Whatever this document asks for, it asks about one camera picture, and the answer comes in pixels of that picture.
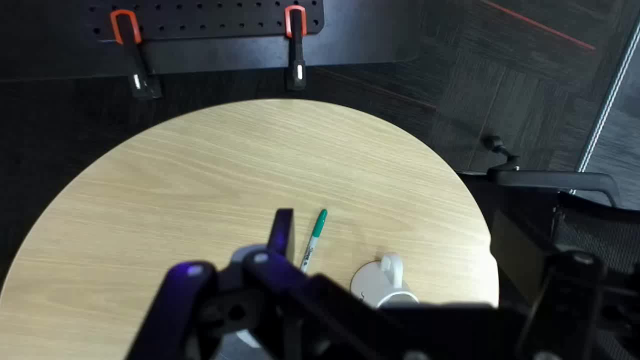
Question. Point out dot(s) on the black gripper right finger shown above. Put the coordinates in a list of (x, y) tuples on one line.
[(280, 232)]

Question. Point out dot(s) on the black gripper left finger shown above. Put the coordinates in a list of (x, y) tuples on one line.
[(181, 306)]

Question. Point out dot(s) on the green marker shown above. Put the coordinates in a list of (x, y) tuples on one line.
[(314, 240)]

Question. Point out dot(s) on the white mug with print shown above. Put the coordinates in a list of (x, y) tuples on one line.
[(373, 282)]

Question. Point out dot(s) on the orange black clamp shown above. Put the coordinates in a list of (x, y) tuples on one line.
[(136, 61), (296, 52)]

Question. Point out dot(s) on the black robot stand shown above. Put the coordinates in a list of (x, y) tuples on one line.
[(212, 57)]

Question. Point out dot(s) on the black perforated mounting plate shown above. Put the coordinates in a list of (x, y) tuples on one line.
[(200, 20)]

